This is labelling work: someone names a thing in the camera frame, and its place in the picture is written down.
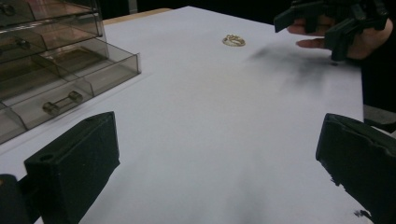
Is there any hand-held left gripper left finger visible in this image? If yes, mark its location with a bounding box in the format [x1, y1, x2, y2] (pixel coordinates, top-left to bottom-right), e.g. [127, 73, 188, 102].
[23, 111, 121, 224]

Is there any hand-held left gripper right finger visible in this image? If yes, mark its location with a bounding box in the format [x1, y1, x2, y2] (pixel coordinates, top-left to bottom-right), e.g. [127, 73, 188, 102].
[315, 113, 396, 224]

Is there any small gold ring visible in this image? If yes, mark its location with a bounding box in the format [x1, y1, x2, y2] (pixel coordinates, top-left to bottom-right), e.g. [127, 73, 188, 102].
[221, 34, 247, 48]

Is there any clear smoky plastic drawer cabinet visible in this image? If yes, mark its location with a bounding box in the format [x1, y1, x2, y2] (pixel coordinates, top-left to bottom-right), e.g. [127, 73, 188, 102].
[0, 0, 110, 104]

